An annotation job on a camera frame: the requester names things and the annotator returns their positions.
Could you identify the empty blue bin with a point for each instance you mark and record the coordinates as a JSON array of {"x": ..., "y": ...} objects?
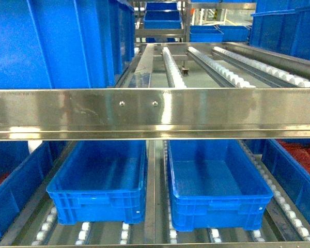
[
  {"x": 213, "y": 184},
  {"x": 101, "y": 181}
]

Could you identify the tall blue bin upper right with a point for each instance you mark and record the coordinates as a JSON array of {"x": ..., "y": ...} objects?
[{"x": 282, "y": 27}]

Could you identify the red parts in bin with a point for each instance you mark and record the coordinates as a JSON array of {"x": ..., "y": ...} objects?
[{"x": 300, "y": 152}]

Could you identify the blue bin far left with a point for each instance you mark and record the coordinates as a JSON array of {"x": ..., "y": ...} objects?
[{"x": 21, "y": 173}]

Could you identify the empty blue bin right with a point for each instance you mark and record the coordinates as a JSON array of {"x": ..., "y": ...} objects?
[{"x": 213, "y": 184}]

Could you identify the tall blue bin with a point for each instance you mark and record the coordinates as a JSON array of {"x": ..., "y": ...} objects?
[
  {"x": 282, "y": 27},
  {"x": 64, "y": 44}
]

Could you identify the stainless steel flow rack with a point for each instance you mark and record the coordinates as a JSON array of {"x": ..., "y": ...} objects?
[{"x": 168, "y": 91}]

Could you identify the blue bin far right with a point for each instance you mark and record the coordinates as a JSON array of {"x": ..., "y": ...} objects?
[{"x": 292, "y": 177}]

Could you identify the empty blue bin left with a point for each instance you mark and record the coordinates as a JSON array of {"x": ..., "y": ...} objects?
[{"x": 101, "y": 181}]

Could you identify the tall blue bin upper left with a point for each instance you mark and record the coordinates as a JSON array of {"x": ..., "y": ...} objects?
[{"x": 64, "y": 44}]

